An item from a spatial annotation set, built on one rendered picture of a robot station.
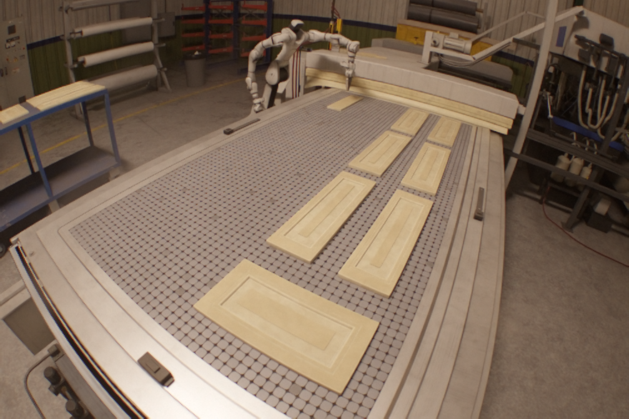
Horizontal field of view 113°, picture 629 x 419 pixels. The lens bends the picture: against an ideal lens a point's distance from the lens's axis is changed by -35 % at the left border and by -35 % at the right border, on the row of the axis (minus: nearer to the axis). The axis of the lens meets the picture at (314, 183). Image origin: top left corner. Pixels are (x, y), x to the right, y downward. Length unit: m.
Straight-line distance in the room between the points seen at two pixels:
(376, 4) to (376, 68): 4.64
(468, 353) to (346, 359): 0.39
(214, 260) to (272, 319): 0.33
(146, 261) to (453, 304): 1.08
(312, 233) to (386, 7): 6.83
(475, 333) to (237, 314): 0.76
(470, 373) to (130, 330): 1.01
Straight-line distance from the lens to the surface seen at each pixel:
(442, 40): 3.89
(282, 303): 0.99
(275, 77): 3.09
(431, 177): 1.80
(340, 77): 3.41
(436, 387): 0.95
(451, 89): 3.09
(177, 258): 1.19
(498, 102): 3.09
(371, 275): 1.10
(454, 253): 1.33
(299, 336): 0.92
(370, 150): 1.94
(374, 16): 7.77
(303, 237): 1.21
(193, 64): 6.82
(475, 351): 1.09
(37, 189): 3.40
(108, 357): 1.04
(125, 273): 1.20
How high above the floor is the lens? 1.68
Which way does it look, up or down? 31 degrees down
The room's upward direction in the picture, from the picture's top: 5 degrees clockwise
